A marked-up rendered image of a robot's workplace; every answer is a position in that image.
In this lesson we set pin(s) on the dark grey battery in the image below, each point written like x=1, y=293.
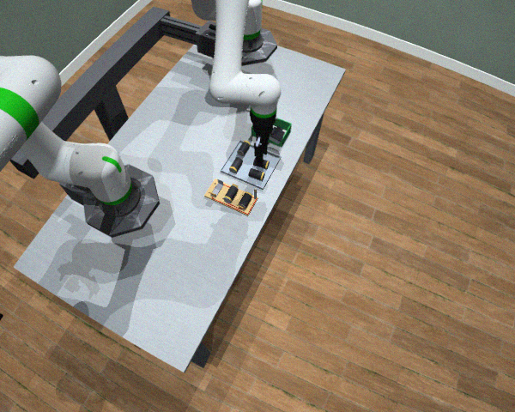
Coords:
x=243, y=148
x=245, y=199
x=231, y=192
x=265, y=164
x=256, y=174
x=236, y=164

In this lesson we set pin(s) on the tan battery holder board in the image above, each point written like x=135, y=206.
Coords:
x=218, y=190

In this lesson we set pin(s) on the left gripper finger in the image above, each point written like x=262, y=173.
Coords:
x=258, y=149
x=266, y=145

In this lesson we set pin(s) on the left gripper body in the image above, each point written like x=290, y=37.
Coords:
x=262, y=131

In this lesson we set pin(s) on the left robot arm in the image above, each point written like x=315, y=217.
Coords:
x=228, y=85

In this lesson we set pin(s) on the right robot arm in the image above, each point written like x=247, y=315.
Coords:
x=29, y=88

